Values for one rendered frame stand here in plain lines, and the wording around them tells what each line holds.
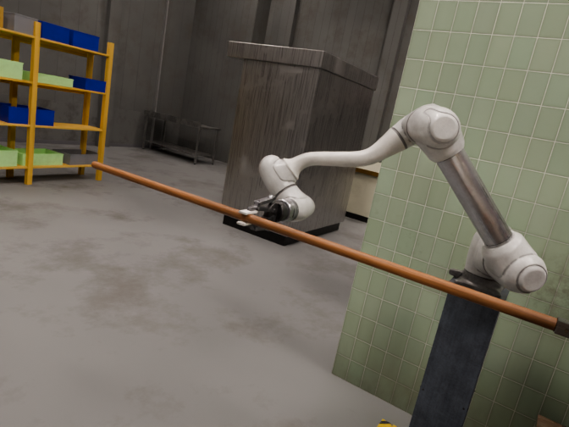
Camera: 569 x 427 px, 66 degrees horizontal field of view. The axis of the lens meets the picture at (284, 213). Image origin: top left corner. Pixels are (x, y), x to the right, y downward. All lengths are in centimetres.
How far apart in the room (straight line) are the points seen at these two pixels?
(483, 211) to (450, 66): 107
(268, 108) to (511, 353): 376
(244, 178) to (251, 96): 100
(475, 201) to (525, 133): 85
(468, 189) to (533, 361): 122
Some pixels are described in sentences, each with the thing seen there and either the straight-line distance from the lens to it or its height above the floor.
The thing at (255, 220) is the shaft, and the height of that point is 120.
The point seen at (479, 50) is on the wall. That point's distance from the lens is 252.
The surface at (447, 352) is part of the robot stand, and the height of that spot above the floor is 71.
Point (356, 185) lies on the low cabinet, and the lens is 758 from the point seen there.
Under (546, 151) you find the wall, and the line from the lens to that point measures 242.
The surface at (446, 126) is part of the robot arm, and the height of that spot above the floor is 160.
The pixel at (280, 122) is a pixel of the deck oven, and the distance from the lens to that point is 519.
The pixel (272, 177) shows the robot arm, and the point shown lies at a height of 130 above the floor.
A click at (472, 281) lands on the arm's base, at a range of 196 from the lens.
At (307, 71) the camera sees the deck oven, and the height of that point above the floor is 203.
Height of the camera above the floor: 155
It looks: 13 degrees down
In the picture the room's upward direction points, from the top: 11 degrees clockwise
